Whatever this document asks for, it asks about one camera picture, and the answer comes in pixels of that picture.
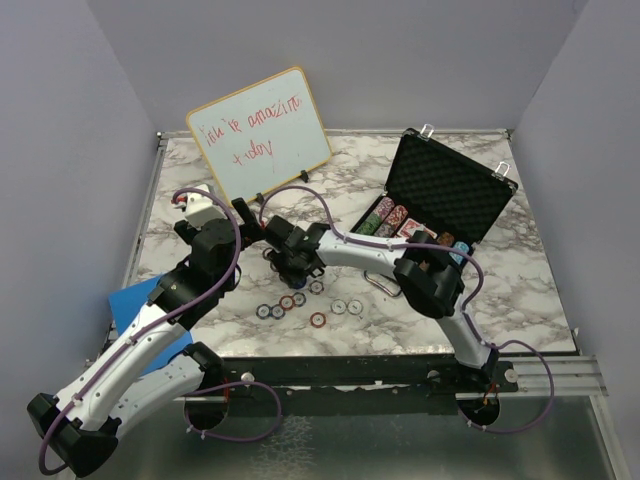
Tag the black poker chip case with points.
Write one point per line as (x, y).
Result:
(443, 190)

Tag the white whiteboard yellow frame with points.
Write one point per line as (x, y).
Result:
(262, 136)

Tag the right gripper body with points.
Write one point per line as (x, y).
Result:
(287, 269)

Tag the red 5 poker chip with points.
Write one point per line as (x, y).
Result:
(318, 320)
(287, 302)

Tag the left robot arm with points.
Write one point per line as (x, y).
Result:
(78, 422)

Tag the white 1 poker chip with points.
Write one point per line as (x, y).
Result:
(338, 307)
(355, 307)

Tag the blue plastic box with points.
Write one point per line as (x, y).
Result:
(125, 305)

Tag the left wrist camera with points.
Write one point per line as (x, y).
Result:
(197, 209)

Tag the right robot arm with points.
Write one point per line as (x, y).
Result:
(428, 277)

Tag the red playing card deck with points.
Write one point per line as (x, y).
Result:
(411, 226)

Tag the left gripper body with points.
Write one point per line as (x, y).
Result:
(248, 234)

